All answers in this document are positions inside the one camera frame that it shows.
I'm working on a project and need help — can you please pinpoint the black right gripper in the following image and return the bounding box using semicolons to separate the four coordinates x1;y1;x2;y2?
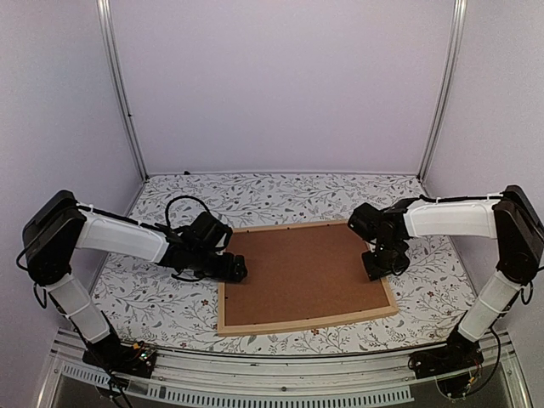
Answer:
361;238;409;281

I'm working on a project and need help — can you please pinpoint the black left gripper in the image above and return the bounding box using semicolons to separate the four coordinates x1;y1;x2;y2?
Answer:
190;248;248;284

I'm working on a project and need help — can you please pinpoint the brown backing board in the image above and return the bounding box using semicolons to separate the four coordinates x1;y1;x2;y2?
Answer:
224;223;392;327

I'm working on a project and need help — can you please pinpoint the light wooden picture frame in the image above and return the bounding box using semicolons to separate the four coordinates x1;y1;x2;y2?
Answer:
216;219;400;337

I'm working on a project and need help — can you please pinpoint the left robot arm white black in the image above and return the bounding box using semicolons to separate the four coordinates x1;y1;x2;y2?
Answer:
15;190;247;369

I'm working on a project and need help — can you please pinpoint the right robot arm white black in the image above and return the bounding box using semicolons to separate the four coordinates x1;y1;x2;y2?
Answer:
348;184;543;371

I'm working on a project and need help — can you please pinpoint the floral patterned table mat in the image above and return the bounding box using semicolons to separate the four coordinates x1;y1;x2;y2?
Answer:
91;173;475;355

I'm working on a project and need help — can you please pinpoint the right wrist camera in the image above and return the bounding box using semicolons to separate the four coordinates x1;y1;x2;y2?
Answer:
348;203;393;243

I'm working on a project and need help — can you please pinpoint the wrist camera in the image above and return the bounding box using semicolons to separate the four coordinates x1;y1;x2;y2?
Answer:
348;203;393;243
184;212;233;252

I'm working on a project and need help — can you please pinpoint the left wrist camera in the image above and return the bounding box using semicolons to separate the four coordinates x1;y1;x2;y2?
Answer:
184;212;233;252

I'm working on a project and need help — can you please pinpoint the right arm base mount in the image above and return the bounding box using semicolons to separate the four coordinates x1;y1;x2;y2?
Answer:
408;331;484;399

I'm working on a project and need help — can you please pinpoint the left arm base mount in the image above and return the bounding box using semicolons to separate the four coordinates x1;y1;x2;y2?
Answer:
82;328;157;378

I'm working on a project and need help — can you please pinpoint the aluminium front rail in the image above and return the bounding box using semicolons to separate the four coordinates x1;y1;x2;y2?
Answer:
34;330;536;407

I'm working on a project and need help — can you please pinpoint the right aluminium corner post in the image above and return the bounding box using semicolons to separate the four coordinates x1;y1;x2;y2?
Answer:
417;0;468;184

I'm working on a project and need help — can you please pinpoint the aluminium corner post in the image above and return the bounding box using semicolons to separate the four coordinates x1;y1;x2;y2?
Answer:
417;0;468;184
96;0;149;182

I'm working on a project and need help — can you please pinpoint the left aluminium corner post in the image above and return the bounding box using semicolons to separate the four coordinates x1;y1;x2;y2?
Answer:
96;0;149;182

